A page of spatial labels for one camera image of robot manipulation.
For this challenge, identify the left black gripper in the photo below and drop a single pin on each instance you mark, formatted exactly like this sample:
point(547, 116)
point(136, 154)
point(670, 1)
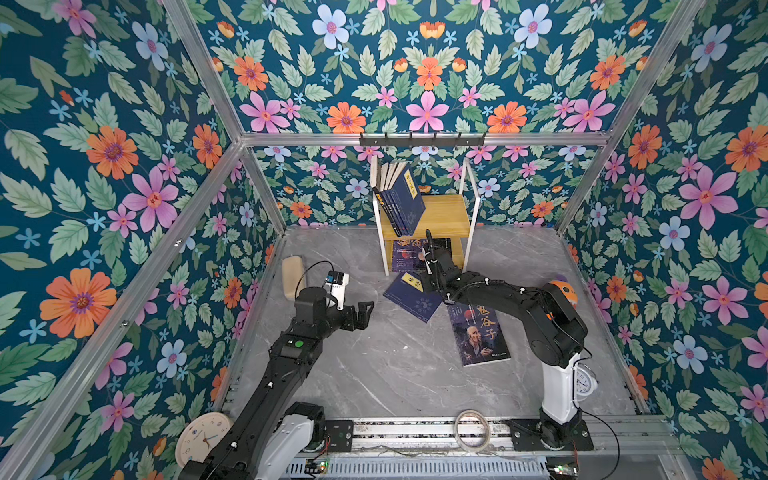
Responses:
point(351, 323)

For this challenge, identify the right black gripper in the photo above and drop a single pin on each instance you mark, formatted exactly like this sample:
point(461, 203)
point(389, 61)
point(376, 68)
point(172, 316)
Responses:
point(426, 271)

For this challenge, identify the navy book yellow label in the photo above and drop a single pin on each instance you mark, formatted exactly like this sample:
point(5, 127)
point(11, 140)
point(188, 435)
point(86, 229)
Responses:
point(385, 197)

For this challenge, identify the dark old man cover book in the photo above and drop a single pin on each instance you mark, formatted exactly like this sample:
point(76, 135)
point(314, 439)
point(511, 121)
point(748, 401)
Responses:
point(478, 334)

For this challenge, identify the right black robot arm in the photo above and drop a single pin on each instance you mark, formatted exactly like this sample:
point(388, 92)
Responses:
point(554, 331)

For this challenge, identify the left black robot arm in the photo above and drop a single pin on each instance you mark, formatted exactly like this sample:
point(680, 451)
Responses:
point(268, 433)

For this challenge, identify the beige glasses case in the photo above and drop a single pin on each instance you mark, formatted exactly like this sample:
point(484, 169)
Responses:
point(293, 276)

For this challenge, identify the orange shark plush toy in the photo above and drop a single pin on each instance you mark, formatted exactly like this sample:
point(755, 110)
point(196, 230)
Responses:
point(566, 289)

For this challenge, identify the dark book leaning on shelf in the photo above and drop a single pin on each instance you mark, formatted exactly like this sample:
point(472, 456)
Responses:
point(374, 177)

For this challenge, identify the clear tape roll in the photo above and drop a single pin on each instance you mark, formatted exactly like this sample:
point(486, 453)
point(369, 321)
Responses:
point(471, 431)

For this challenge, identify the white alarm clock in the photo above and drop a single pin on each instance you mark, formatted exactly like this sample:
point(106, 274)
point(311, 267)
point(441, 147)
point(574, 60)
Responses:
point(585, 382)

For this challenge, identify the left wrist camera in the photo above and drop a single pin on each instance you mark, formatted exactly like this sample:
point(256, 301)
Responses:
point(335, 284)

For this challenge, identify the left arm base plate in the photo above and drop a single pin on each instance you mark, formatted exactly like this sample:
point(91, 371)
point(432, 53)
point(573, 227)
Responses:
point(338, 436)

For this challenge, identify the black hook rail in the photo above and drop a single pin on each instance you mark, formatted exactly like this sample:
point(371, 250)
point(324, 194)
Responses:
point(438, 140)

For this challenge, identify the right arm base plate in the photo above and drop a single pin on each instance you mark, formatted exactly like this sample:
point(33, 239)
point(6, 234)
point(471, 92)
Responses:
point(548, 435)

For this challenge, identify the beige round wall clock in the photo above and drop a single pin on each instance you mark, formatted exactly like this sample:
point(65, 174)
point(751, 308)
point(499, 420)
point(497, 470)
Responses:
point(199, 437)

